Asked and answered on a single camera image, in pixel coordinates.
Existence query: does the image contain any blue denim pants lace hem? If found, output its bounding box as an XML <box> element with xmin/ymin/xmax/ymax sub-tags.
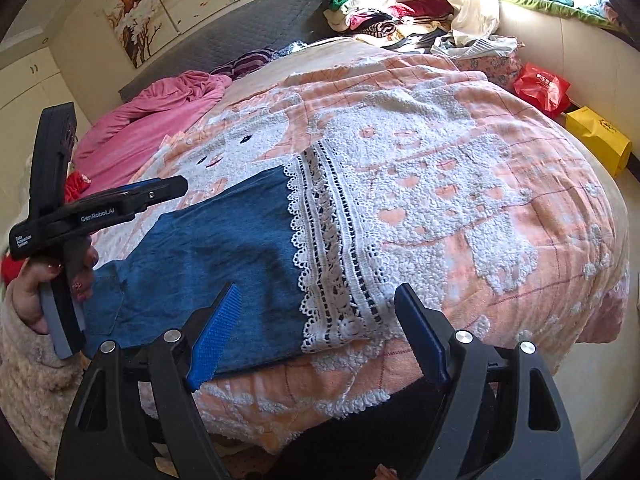
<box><xmin>85</xmin><ymin>141</ymin><xmax>400</xmax><ymax>375</ymax></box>

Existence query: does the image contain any person's left hand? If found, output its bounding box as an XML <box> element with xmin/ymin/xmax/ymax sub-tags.
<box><xmin>4</xmin><ymin>244</ymin><xmax>100</xmax><ymax>336</ymax></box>

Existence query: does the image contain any pink velvet quilt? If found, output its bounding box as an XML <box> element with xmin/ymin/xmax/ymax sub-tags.
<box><xmin>73</xmin><ymin>70</ymin><xmax>231</xmax><ymax>194</ymax></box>

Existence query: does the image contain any red floral blanket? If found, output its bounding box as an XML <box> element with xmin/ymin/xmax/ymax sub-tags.
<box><xmin>1</xmin><ymin>170</ymin><xmax>91</xmax><ymax>287</ymax></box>

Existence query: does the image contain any white wardrobe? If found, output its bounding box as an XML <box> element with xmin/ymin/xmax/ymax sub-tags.
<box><xmin>0</xmin><ymin>48</ymin><xmax>91</xmax><ymax>229</ymax></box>

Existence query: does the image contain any striped purple pillow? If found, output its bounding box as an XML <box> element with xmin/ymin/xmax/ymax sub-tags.
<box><xmin>209</xmin><ymin>49</ymin><xmax>276</xmax><ymax>81</ymax></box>

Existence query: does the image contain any orange bear pattern blanket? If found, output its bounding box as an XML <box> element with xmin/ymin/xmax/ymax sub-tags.
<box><xmin>92</xmin><ymin>52</ymin><xmax>632</xmax><ymax>456</ymax></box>

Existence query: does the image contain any grey quilted headboard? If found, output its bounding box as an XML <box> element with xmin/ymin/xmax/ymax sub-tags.
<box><xmin>119</xmin><ymin>0</ymin><xmax>333</xmax><ymax>103</ymax></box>

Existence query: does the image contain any yellow paper bag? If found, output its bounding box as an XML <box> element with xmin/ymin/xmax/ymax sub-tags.
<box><xmin>565</xmin><ymin>106</ymin><xmax>632</xmax><ymax>178</ymax></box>

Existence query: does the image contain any red plastic bag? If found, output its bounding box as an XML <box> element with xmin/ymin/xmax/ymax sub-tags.
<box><xmin>513</xmin><ymin>63</ymin><xmax>570</xmax><ymax>118</ymax></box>

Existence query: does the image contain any pile of folded clothes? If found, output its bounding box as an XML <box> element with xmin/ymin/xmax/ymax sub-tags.
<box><xmin>323</xmin><ymin>0</ymin><xmax>520</xmax><ymax>61</ymax></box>

